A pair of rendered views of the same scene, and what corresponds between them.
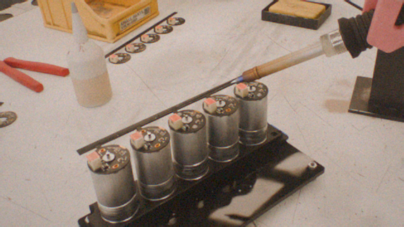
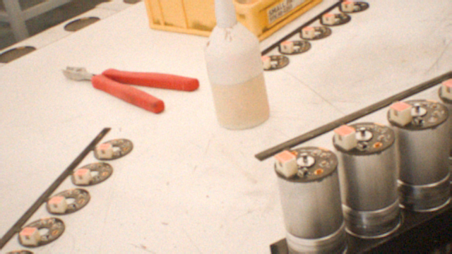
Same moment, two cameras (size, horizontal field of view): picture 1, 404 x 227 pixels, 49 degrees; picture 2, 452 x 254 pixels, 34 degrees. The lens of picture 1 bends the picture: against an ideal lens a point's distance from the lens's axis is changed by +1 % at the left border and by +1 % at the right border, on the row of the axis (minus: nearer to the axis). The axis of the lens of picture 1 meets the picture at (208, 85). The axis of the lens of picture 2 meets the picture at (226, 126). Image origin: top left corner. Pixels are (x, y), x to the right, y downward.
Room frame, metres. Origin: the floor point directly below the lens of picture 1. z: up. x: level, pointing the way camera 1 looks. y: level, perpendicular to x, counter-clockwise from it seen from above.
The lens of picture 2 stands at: (-0.05, 0.04, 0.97)
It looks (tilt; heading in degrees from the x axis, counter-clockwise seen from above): 28 degrees down; 12
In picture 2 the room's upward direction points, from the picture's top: 11 degrees counter-clockwise
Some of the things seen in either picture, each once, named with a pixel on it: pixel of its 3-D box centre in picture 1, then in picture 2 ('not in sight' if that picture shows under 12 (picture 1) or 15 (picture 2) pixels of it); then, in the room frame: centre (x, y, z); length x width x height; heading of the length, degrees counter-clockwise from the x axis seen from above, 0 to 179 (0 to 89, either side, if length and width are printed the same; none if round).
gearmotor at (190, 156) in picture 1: (189, 149); (419, 163); (0.23, 0.02, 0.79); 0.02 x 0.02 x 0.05
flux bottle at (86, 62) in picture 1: (84, 53); (230, 44); (0.36, 0.11, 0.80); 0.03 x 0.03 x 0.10
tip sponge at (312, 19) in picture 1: (296, 11); not in sight; (0.52, -0.12, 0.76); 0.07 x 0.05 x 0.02; 57
